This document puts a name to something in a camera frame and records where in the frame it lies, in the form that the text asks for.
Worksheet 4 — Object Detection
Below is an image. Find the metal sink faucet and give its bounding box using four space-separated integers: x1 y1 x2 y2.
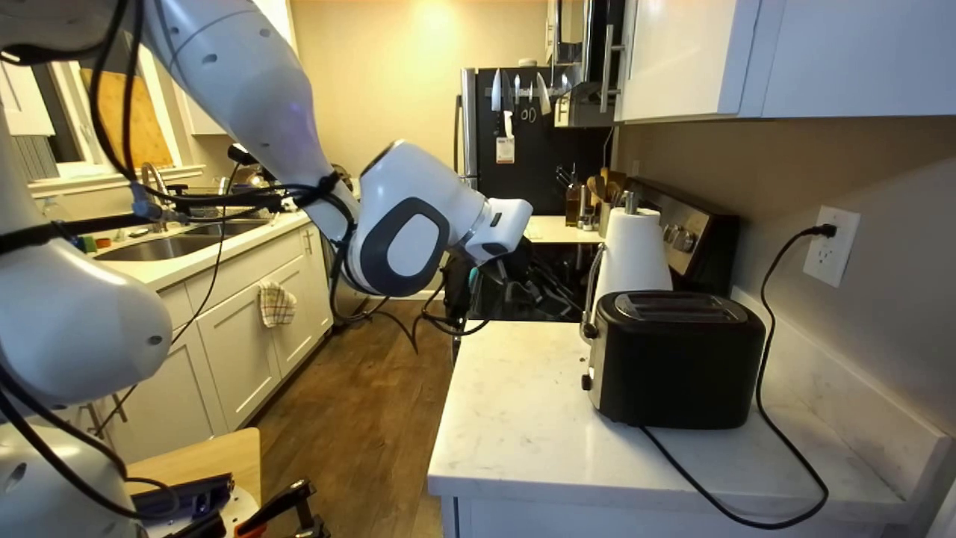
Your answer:
136 162 176 217

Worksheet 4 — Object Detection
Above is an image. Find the white upper cabinet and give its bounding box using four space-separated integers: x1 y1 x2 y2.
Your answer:
611 0 956 126

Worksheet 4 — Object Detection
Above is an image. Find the black toaster power cable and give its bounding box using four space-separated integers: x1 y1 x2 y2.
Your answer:
635 220 840 532

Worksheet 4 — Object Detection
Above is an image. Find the steel kitchen sink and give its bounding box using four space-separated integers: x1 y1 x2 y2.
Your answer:
91 211 270 263

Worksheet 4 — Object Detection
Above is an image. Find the dark glass bottle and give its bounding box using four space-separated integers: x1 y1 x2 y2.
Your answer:
562 162 586 230

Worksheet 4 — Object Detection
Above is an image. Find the white paper towel roll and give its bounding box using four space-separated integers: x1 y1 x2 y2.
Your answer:
580 188 641 339
593 203 674 324

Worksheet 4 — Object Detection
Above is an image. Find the wooden cutting board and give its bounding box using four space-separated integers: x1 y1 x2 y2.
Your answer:
84 66 176 174

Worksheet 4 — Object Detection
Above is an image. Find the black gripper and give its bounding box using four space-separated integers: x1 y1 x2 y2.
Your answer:
491 232 592 320

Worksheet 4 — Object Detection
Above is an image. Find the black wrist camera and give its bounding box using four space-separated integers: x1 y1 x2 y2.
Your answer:
441 251 484 327

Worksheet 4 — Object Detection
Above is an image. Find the wooden knife block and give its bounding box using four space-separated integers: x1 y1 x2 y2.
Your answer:
580 168 629 227

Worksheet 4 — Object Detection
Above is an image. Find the black toaster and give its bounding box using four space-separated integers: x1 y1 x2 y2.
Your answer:
580 286 768 429

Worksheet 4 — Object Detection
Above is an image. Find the hanging dish towel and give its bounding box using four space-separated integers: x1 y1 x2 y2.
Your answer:
252 277 297 332

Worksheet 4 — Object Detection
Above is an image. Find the black red clamp tool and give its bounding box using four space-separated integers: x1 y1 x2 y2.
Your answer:
232 478 330 538

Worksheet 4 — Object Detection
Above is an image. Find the white wall outlet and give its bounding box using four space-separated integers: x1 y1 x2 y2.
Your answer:
801 203 862 290

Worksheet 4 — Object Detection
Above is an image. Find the black refrigerator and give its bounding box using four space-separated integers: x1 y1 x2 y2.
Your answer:
454 63 609 217

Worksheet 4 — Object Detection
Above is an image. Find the white sink cabinet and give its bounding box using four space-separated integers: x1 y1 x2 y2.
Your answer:
91 211 338 460

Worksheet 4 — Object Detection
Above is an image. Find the metal upper cabinet handle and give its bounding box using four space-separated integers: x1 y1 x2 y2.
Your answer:
593 20 618 112

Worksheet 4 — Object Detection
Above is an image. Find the blue black device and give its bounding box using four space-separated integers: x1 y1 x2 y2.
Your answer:
130 472 235 538

